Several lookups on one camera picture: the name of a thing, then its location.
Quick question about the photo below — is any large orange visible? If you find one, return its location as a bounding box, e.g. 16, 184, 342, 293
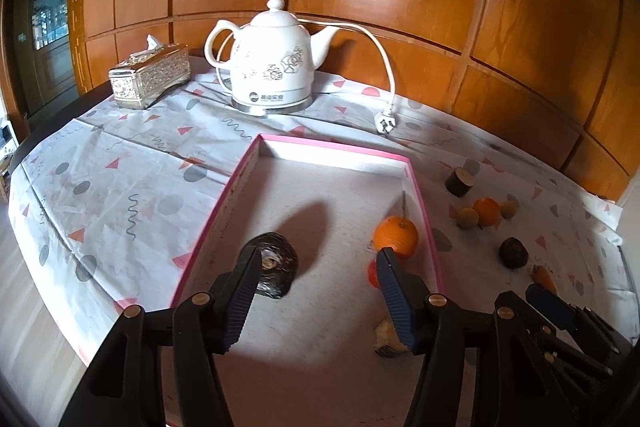
373, 215, 419, 260

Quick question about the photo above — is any patterned white tablecloth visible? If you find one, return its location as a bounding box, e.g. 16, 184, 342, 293
7, 69, 626, 427

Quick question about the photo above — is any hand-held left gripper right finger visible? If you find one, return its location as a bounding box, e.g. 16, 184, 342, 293
376, 247, 601, 427

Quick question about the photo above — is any orange carrot-coloured fruit piece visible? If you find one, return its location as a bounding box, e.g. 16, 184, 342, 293
531, 264, 557, 295

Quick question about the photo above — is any white power cord with plug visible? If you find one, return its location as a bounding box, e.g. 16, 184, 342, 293
216, 19, 399, 138

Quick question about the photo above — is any pink-rimmed shallow box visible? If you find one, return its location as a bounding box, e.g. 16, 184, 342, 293
167, 133, 446, 427

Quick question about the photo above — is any white floral electric kettle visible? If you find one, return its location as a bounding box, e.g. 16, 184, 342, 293
204, 0, 342, 116

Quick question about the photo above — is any dark cut fruit chunk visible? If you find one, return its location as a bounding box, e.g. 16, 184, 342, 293
445, 166, 476, 198

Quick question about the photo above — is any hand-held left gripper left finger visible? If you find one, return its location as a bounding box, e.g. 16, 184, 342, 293
55, 246, 262, 427

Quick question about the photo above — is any pale apple core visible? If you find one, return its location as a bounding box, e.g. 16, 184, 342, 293
374, 317, 408, 358

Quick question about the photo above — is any dark purple passion fruit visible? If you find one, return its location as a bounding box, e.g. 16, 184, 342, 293
498, 237, 529, 270

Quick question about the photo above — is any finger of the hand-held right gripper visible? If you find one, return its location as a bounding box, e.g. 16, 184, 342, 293
525, 283, 634, 360

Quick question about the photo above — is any dark brown avocado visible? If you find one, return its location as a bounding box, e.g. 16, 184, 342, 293
248, 232, 299, 299

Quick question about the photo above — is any wooden door with window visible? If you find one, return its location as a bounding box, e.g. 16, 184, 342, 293
12, 0, 83, 118

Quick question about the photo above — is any small orange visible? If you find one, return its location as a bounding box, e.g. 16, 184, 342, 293
472, 198, 502, 229

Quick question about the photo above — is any silver ornate tissue box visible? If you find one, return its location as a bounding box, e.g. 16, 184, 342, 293
108, 44, 192, 110

